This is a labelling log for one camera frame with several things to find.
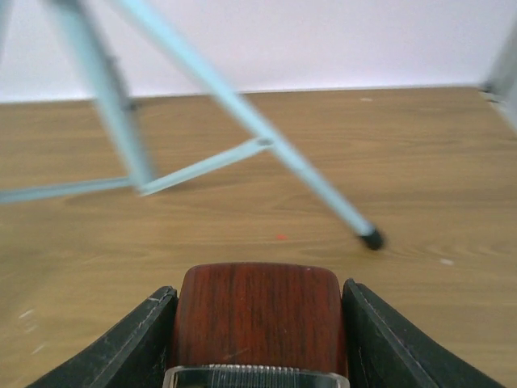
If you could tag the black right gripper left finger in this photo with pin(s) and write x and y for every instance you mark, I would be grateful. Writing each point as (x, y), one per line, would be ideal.
(132, 353)

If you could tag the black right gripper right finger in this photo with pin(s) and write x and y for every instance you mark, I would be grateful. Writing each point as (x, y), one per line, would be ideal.
(385, 349)

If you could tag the clear plastic metronome cover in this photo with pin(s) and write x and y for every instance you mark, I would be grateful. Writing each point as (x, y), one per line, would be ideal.
(250, 376)

